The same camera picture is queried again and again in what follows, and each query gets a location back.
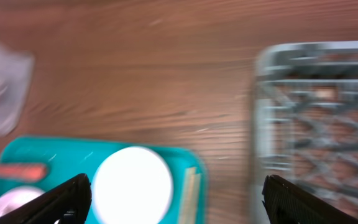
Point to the white bowl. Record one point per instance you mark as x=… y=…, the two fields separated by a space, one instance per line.
x=132 y=185

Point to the clear plastic bin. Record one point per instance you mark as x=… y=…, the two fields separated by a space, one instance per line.
x=16 y=69

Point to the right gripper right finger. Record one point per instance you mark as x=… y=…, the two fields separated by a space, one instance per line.
x=285 y=203

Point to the orange carrot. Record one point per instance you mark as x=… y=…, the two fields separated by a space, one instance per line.
x=23 y=172

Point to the right wooden chopstick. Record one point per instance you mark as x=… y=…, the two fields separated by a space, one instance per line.
x=193 y=207

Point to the grey dishwasher rack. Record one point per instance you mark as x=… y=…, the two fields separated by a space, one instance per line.
x=305 y=122

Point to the white plate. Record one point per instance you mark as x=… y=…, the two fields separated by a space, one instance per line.
x=17 y=197

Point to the left wooden chopstick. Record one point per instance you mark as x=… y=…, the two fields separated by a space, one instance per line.
x=186 y=195

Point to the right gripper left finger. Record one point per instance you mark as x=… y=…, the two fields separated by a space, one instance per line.
x=67 y=203

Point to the wooden chopstick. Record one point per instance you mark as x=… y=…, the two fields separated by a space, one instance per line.
x=186 y=195
x=193 y=207

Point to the teal serving tray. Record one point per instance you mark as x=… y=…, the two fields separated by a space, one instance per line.
x=66 y=158

